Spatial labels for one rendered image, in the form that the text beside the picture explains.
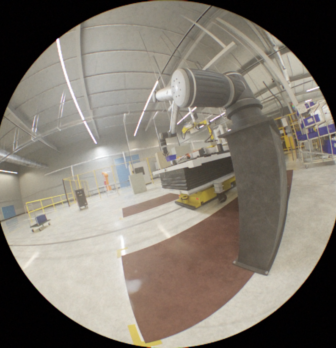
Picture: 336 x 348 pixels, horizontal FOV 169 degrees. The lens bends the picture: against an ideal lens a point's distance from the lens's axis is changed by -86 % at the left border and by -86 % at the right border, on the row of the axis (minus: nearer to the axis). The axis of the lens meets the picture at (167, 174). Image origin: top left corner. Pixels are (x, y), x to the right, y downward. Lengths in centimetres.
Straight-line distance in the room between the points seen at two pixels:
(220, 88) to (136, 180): 570
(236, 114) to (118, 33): 957
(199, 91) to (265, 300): 110
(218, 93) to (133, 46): 987
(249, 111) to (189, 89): 31
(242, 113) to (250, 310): 104
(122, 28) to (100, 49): 214
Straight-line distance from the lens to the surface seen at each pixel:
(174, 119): 164
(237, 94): 64
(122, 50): 1030
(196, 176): 179
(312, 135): 394
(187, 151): 752
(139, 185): 596
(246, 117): 61
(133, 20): 969
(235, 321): 81
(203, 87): 51
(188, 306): 84
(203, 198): 211
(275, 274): 97
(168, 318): 84
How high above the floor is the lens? 79
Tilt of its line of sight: 2 degrees down
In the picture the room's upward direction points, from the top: 14 degrees counter-clockwise
